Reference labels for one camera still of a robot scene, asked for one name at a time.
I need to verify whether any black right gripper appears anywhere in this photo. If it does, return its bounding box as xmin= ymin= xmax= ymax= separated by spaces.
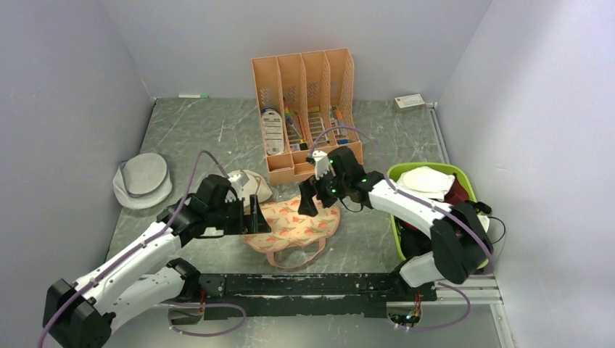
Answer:
xmin=298 ymin=165 xmax=349 ymax=216

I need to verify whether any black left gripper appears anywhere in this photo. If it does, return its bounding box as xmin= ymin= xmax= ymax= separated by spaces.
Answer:
xmin=207 ymin=193 xmax=272 ymax=236

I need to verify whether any floral mesh laundry bag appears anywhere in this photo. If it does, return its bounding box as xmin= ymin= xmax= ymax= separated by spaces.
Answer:
xmin=243 ymin=196 xmax=341 ymax=270

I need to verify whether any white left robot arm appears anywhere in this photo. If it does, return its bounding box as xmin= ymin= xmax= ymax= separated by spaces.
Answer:
xmin=38 ymin=174 xmax=271 ymax=347

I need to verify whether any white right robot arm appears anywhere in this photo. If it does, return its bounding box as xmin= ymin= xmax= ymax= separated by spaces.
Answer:
xmin=298 ymin=146 xmax=492 ymax=300

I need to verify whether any round beige mesh laundry bag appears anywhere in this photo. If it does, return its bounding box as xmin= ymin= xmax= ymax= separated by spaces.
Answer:
xmin=228 ymin=170 xmax=273 ymax=209

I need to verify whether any grey round laundry bag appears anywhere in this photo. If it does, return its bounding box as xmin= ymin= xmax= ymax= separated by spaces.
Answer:
xmin=112 ymin=153 xmax=173 ymax=210

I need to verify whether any white card pack in organizer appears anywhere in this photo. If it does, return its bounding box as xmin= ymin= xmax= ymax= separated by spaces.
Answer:
xmin=260 ymin=108 xmax=284 ymax=156

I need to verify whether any green plastic basket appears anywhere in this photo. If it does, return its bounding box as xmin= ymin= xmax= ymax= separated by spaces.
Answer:
xmin=387 ymin=162 xmax=478 ymax=260

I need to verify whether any orange plastic file organizer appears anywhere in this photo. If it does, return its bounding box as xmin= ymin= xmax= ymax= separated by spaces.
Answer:
xmin=251 ymin=48 xmax=363 ymax=185

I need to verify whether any white cloth in basket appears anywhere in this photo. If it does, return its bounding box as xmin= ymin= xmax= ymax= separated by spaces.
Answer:
xmin=396 ymin=166 xmax=455 ymax=202

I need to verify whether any green white marker pen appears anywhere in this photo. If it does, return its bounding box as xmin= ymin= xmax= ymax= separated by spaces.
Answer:
xmin=178 ymin=94 xmax=210 ymax=99

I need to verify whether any small white box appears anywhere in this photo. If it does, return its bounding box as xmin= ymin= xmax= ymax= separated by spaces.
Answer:
xmin=394 ymin=94 xmax=426 ymax=111

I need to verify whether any dark red garment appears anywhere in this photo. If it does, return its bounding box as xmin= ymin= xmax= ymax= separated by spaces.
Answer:
xmin=444 ymin=177 xmax=470 ymax=205

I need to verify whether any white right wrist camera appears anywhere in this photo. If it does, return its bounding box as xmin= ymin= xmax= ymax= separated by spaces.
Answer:
xmin=311 ymin=150 xmax=331 ymax=180

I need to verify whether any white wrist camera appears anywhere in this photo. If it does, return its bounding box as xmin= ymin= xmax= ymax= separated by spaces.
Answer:
xmin=311 ymin=150 xmax=331 ymax=180
xmin=228 ymin=171 xmax=249 ymax=194

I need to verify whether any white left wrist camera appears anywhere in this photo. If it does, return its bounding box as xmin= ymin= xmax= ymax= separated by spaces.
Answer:
xmin=228 ymin=171 xmax=249 ymax=194

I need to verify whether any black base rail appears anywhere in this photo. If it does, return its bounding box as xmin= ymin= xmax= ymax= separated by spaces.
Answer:
xmin=174 ymin=273 xmax=437 ymax=318

